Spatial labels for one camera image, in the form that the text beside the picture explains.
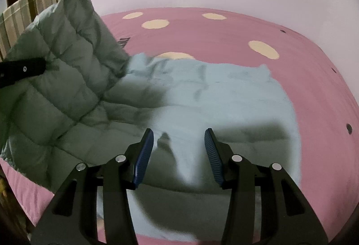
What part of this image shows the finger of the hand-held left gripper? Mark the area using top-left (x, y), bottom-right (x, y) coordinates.
top-left (0, 57), bottom-right (47, 88)

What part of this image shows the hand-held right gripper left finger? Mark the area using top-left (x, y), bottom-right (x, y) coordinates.
top-left (29, 128), bottom-right (154, 245)

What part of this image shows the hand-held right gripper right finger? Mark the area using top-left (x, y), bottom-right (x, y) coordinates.
top-left (204, 128), bottom-right (329, 245)

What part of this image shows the light green puffer jacket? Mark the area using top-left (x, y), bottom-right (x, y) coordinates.
top-left (0, 0), bottom-right (302, 237)

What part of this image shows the striped plaid cloth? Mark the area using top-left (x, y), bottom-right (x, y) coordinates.
top-left (0, 0), bottom-right (68, 62)

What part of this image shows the pink dotted bed sheet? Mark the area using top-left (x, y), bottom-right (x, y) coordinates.
top-left (0, 7), bottom-right (357, 245)

